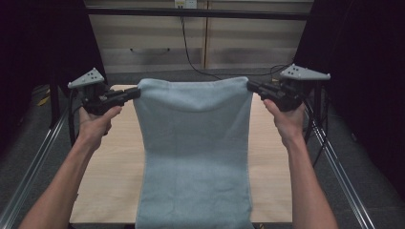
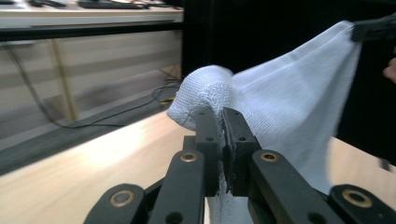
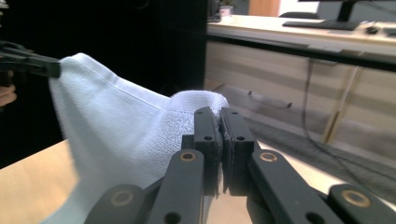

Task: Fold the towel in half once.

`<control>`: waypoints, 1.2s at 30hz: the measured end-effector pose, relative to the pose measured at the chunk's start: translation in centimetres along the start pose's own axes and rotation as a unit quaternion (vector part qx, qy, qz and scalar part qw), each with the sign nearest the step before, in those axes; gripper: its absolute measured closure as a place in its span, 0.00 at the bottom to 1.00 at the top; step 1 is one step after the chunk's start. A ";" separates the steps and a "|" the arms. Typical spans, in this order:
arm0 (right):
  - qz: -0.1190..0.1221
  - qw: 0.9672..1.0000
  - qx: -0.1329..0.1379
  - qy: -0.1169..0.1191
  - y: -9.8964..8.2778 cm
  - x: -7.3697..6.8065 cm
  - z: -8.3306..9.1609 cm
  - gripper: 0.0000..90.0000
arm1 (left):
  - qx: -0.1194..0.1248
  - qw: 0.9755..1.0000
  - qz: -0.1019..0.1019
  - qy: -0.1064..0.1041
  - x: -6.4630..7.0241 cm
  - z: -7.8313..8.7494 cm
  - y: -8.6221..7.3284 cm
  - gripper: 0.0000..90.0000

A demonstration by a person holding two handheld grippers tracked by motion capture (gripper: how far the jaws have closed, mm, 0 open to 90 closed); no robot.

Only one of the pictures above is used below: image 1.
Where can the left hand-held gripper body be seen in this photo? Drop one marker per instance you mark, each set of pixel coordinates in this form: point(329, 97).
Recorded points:
point(94, 101)

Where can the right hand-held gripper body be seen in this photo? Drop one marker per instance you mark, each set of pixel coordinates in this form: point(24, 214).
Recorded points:
point(289, 97)

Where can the light blue towel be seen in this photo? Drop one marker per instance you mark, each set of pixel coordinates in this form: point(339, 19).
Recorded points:
point(194, 152)

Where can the person's left hand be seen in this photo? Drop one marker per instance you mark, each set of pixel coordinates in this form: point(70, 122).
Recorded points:
point(94, 127)

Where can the person's right hand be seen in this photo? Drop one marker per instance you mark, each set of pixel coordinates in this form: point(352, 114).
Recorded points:
point(289, 124)

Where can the black metal stand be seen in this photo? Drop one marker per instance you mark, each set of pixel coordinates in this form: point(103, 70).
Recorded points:
point(54, 101)

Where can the yellow floor tape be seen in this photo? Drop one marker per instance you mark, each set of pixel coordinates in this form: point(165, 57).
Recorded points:
point(43, 101)

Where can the dark curtain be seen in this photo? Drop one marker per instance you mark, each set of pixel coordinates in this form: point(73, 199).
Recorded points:
point(363, 95)
point(38, 41)

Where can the black horizontal bar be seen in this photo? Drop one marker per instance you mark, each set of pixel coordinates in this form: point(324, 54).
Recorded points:
point(191, 13)

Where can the metal floor rail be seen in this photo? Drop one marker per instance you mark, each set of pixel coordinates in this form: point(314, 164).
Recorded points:
point(344, 181)
point(19, 191)

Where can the white wall socket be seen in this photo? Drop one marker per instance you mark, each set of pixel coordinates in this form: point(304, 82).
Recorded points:
point(186, 3)

